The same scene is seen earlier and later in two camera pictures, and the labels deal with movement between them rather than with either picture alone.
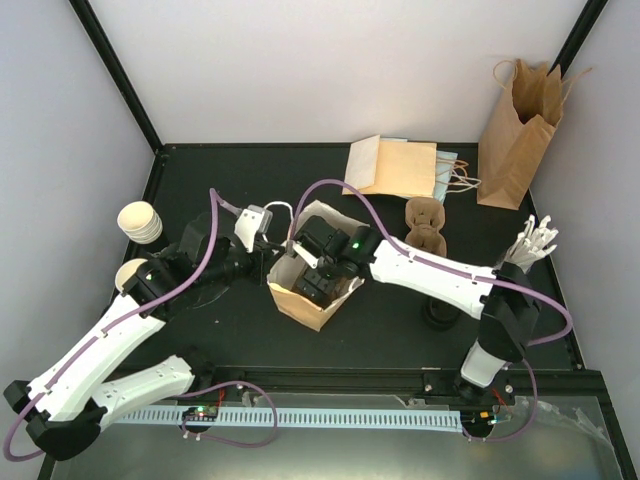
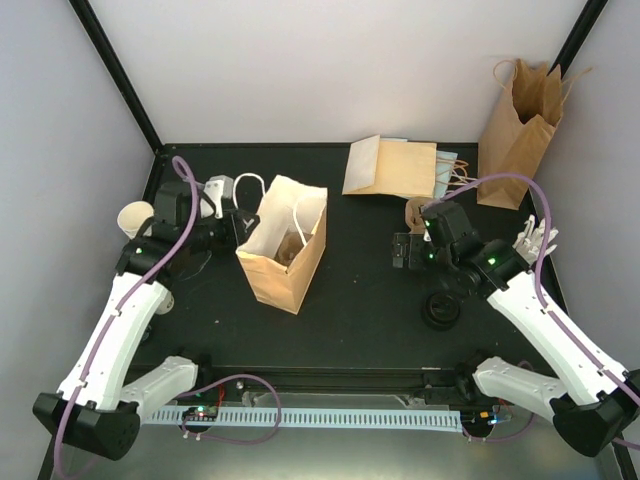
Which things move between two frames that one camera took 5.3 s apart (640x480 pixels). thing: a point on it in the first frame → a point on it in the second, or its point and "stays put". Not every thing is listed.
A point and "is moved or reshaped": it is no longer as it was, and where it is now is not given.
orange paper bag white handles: (281, 282) is moved or reshaped
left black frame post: (119, 71) stays put
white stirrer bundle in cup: (531, 244) stays put
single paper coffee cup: (140, 222) stays put
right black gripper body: (325, 284) → (416, 259)
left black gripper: (265, 259) → (235, 234)
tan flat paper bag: (405, 169) stays put
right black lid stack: (440, 314) stays put
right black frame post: (578, 37) stays put
